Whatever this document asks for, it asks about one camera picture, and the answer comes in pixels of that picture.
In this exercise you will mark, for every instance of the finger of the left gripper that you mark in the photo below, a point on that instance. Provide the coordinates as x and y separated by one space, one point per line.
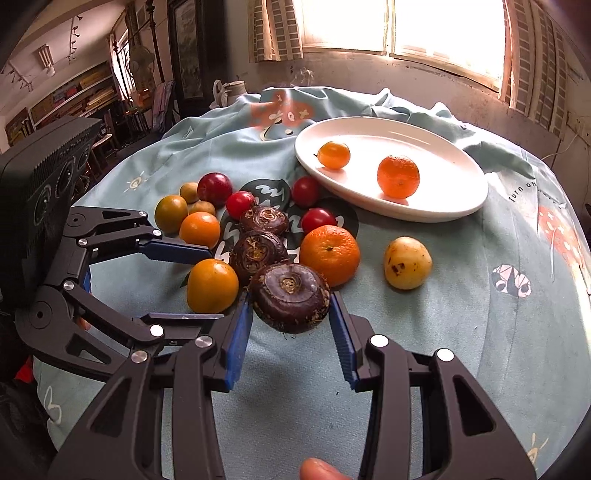
48 326
95 234

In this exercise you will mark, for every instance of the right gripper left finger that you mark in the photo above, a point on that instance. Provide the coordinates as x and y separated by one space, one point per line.
119 434

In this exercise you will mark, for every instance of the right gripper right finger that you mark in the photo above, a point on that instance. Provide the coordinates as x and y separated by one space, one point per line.
464 434

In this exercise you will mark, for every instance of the green orange tomato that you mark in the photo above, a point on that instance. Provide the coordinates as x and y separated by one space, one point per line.
169 213

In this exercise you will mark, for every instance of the orange round tomato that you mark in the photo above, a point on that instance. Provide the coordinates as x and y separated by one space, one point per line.
200 228

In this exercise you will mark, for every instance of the small green kumquat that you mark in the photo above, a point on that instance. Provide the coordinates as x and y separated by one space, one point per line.
189 192

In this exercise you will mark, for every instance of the small tan kumquat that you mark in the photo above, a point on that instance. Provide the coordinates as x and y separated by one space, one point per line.
202 206

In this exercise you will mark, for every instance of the dark red plum tomato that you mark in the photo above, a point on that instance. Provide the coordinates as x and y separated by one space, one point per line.
214 188

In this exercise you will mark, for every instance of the large orange yellow tomato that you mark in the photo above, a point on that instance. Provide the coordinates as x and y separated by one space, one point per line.
212 287

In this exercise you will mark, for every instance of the red cherry tomato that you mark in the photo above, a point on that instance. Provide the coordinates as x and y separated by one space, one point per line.
239 203
315 218
305 192

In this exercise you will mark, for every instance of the small water chestnut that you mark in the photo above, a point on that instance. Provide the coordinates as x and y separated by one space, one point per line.
264 218

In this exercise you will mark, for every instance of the yellow spotted fruit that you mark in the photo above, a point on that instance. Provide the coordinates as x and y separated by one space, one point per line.
407 263

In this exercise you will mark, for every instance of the large water chestnut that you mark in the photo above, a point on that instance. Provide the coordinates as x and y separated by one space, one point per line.
289 297

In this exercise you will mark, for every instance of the large orange mandarin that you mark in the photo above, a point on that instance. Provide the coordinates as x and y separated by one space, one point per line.
332 252

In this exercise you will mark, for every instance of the person's right hand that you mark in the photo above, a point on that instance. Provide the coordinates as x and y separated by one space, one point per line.
316 469

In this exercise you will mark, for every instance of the standing fan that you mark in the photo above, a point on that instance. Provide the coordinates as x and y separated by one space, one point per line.
140 67

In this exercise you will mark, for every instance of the white grey kettle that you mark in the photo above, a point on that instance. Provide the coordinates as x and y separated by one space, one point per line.
224 94

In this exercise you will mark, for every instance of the dark framed picture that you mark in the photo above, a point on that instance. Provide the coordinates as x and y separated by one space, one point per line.
184 43

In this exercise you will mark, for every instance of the white oval plate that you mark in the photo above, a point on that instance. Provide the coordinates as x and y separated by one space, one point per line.
452 184

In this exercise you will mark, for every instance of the small orange tomato on plate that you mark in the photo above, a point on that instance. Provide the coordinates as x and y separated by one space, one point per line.
334 155

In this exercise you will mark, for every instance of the mandarin on plate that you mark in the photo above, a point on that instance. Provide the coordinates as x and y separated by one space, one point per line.
399 178

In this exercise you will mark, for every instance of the left checkered curtain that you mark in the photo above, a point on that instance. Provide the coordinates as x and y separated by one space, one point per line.
273 31

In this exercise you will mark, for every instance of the checkered curtain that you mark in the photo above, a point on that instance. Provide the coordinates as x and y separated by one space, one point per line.
273 31
535 65

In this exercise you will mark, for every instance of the right checkered curtain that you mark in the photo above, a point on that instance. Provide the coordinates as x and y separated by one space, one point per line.
535 65

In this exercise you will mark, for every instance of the bright window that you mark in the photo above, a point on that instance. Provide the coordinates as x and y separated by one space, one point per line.
463 37

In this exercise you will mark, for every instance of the wall bookshelf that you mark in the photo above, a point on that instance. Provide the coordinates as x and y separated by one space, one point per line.
81 96

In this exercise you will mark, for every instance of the wall power socket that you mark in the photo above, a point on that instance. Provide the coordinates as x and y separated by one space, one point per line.
580 126

